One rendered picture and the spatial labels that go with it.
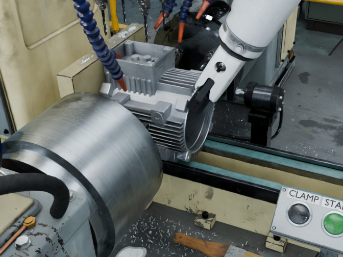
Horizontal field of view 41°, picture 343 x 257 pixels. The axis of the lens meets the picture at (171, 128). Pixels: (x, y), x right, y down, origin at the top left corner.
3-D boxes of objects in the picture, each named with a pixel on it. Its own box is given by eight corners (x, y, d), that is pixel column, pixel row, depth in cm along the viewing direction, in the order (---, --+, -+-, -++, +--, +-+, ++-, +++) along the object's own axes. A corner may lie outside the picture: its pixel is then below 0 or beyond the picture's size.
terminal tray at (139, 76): (105, 88, 100) (101, 57, 96) (130, 68, 108) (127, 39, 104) (153, 98, 96) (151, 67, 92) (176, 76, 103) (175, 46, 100)
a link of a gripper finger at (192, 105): (210, 99, 85) (193, 122, 89) (216, 91, 87) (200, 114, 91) (195, 88, 85) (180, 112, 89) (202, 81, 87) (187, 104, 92)
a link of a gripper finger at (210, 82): (199, 101, 81) (199, 104, 86) (226, 66, 80) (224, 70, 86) (194, 97, 81) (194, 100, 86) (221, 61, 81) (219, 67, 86)
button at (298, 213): (286, 222, 68) (285, 220, 66) (291, 202, 69) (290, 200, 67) (307, 228, 67) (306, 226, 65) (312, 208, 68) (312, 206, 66)
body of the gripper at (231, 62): (249, 65, 75) (216, 109, 83) (267, 42, 83) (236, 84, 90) (212, 37, 76) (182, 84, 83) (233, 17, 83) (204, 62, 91)
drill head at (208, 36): (140, 108, 123) (131, 18, 110) (200, 50, 154) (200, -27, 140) (229, 128, 114) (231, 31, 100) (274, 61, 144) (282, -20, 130)
